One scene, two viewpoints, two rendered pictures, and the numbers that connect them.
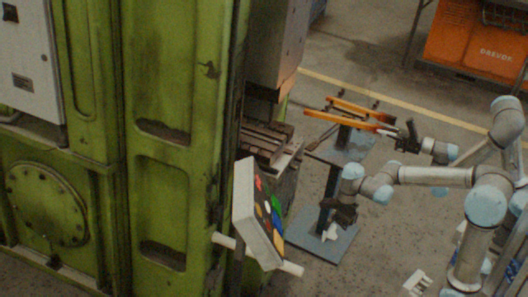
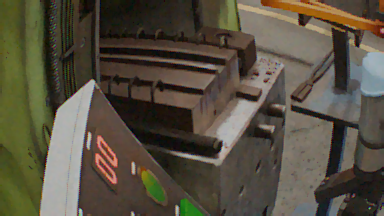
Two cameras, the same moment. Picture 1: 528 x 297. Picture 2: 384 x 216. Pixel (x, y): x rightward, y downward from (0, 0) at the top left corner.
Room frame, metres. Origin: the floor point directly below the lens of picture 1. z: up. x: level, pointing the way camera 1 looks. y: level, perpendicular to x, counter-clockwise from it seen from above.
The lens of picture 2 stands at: (1.02, -0.17, 1.55)
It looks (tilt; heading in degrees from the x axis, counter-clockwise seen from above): 31 degrees down; 7
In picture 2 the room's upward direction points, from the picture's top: 4 degrees counter-clockwise
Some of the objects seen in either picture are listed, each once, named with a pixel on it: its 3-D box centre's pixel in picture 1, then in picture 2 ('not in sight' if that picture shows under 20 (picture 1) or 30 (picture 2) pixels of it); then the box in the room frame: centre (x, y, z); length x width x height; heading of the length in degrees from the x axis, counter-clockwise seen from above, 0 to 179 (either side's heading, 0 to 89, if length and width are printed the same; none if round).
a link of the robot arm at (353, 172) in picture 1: (352, 179); (381, 98); (1.56, -0.35, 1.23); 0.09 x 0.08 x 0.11; 59
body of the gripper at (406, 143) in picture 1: (408, 142); not in sight; (2.06, -0.68, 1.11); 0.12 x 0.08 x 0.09; 70
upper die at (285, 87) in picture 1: (245, 72); not in sight; (2.13, 0.11, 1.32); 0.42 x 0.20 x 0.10; 70
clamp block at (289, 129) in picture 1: (280, 131); (224, 48); (2.25, -0.09, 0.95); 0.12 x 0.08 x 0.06; 70
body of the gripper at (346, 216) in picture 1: (344, 211); (365, 192); (1.56, -0.36, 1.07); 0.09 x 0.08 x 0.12; 52
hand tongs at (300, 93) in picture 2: (334, 128); (327, 60); (2.68, -0.42, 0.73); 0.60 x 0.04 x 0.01; 148
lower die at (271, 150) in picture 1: (238, 137); (115, 75); (2.13, 0.11, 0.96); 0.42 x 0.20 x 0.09; 70
